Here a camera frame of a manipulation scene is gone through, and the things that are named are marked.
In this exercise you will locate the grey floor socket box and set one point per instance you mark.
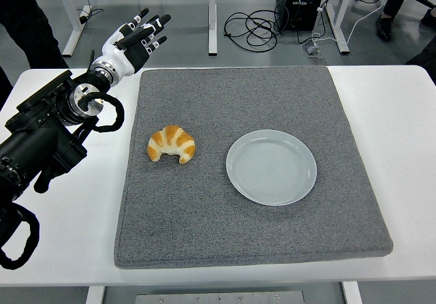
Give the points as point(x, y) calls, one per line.
point(311, 50)

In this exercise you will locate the standing person in dark clothes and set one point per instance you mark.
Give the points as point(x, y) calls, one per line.
point(24, 11)

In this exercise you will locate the golden croissant bread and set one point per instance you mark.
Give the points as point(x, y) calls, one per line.
point(173, 140)

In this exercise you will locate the black fabric object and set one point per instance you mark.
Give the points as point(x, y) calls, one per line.
point(424, 57)

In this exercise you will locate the seated person's legs and shoes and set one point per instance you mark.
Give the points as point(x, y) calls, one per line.
point(385, 26)

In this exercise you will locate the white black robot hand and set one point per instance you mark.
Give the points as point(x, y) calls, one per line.
point(117, 53)

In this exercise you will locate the grey metal plate with screws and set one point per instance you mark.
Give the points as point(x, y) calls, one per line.
point(221, 298)

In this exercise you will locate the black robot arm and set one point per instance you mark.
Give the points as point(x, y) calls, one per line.
point(34, 147)

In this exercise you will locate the white desk leg with foot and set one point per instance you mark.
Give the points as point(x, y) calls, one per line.
point(212, 28)
point(340, 38)
point(73, 31)

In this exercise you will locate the grey felt mat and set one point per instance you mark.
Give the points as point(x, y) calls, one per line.
point(211, 222)

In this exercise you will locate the white table leg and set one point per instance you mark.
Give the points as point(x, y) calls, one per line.
point(95, 295)
point(352, 293)

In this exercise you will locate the black computer tower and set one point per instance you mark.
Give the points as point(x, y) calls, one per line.
point(299, 11)

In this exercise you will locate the pale blue round plate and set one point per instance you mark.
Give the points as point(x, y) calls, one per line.
point(271, 167)

